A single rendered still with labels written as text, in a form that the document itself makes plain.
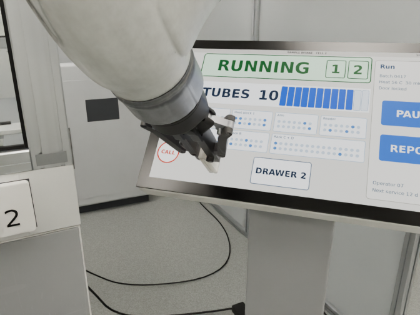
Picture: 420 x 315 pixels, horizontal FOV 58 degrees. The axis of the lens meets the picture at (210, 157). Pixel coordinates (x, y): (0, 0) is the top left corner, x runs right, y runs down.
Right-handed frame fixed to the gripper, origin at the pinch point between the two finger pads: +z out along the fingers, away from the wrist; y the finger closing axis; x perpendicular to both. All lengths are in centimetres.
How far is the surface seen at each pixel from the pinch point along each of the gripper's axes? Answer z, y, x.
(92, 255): 141, 101, 16
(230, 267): 151, 24, 8
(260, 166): 3.6, -7.7, -0.6
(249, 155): 3.6, -5.6, -2.3
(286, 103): 3.6, -10.3, -12.5
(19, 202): 8.5, 40.3, 11.1
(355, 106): 3.6, -21.4, -12.7
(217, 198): 4.1, -1.5, 5.5
